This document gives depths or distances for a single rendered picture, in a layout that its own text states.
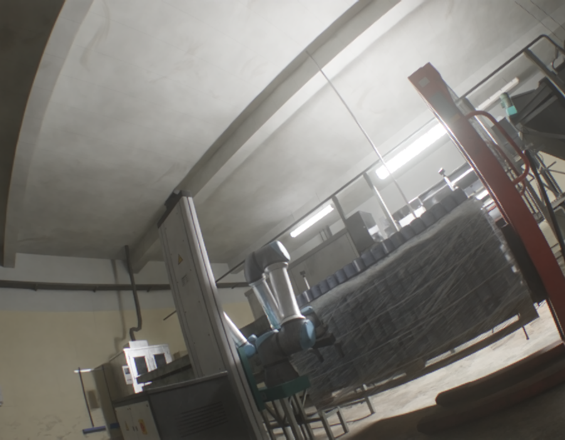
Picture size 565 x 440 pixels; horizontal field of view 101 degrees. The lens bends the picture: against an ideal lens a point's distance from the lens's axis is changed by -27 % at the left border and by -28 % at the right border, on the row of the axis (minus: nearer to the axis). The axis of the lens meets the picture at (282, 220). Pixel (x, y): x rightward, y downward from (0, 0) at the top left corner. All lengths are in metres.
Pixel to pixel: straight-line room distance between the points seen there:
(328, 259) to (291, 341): 3.83
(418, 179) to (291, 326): 9.53
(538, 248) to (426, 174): 8.93
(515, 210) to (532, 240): 0.18
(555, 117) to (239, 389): 5.34
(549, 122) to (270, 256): 4.83
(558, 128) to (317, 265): 4.49
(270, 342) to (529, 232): 1.40
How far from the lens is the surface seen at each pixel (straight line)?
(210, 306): 1.45
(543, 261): 1.83
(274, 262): 1.47
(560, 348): 2.39
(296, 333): 1.34
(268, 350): 1.39
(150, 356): 7.16
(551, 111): 5.60
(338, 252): 5.01
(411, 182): 10.67
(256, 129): 5.51
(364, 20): 5.16
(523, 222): 1.83
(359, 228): 4.58
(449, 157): 10.54
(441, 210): 1.70
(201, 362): 1.61
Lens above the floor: 0.79
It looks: 24 degrees up
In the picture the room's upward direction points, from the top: 22 degrees counter-clockwise
